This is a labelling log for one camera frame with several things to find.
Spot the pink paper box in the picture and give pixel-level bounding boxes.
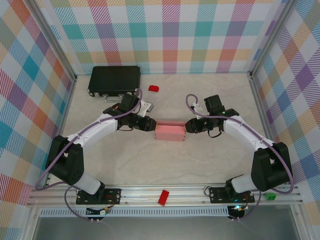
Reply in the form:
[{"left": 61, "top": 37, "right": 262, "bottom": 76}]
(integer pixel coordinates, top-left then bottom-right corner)
[{"left": 154, "top": 120, "right": 186, "bottom": 143}]

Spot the red toy brick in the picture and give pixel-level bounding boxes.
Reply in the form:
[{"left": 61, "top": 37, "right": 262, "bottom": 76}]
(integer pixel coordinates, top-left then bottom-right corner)
[{"left": 157, "top": 189, "right": 170, "bottom": 206}]

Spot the small connector with green light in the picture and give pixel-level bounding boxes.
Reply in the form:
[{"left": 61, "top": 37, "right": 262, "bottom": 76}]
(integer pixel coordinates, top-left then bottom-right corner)
[{"left": 227, "top": 204, "right": 251, "bottom": 221}]

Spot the grey metal panel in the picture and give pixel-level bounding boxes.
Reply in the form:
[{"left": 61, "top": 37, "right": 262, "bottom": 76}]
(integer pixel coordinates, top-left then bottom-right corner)
[{"left": 32, "top": 216, "right": 303, "bottom": 240}]

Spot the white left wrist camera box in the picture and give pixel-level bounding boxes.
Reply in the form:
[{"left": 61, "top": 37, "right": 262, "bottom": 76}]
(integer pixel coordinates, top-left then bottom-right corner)
[{"left": 139, "top": 99, "right": 155, "bottom": 118}]

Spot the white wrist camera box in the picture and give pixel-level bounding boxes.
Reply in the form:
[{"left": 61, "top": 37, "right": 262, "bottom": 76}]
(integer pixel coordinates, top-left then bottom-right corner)
[
  {"left": 139, "top": 99, "right": 155, "bottom": 118},
  {"left": 191, "top": 101, "right": 205, "bottom": 115}
]

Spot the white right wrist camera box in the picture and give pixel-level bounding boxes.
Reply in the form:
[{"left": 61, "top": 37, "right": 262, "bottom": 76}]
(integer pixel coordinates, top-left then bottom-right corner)
[{"left": 191, "top": 101, "right": 205, "bottom": 115}]

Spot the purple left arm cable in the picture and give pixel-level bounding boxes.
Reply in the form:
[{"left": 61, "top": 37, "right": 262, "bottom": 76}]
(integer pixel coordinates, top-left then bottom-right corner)
[{"left": 33, "top": 88, "right": 145, "bottom": 222}]

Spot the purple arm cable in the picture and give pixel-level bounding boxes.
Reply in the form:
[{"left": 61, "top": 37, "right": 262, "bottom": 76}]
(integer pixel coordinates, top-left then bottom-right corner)
[
  {"left": 33, "top": 88, "right": 145, "bottom": 222},
  {"left": 184, "top": 93, "right": 296, "bottom": 222}
]

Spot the black case with metal handle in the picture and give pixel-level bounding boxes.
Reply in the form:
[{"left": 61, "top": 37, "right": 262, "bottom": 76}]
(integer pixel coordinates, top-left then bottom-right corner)
[{"left": 87, "top": 65, "right": 141, "bottom": 103}]

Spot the aluminium side rail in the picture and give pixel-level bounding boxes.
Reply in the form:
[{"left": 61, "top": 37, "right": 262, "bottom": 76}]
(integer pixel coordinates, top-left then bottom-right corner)
[
  {"left": 249, "top": 72, "right": 288, "bottom": 185},
  {"left": 44, "top": 74, "right": 78, "bottom": 188}
]

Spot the aluminium frame rail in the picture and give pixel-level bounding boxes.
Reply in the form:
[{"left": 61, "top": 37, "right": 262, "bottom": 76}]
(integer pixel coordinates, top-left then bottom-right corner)
[{"left": 27, "top": 183, "right": 303, "bottom": 208}]

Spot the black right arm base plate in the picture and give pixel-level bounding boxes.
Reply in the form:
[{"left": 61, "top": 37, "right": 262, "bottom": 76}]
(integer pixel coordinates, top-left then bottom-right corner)
[{"left": 208, "top": 186, "right": 256, "bottom": 204}]

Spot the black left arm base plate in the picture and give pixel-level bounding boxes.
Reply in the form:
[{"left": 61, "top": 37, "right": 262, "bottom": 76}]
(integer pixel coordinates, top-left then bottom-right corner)
[{"left": 75, "top": 187, "right": 123, "bottom": 206}]

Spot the white slotted cable duct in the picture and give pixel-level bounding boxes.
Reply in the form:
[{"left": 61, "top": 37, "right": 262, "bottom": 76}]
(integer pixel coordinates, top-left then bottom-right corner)
[{"left": 39, "top": 206, "right": 231, "bottom": 218}]

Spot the small connector with wires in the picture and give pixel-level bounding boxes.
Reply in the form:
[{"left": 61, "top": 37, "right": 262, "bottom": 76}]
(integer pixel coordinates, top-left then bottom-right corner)
[{"left": 86, "top": 206, "right": 112, "bottom": 223}]

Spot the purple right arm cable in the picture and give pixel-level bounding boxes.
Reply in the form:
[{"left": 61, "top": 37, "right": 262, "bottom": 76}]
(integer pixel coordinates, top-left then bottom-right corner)
[{"left": 184, "top": 93, "right": 296, "bottom": 222}]

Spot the aluminium corner post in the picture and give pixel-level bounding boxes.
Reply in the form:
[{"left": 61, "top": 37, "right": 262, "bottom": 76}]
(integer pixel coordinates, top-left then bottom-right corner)
[
  {"left": 28, "top": 0, "right": 78, "bottom": 82},
  {"left": 249, "top": 0, "right": 298, "bottom": 76}
]

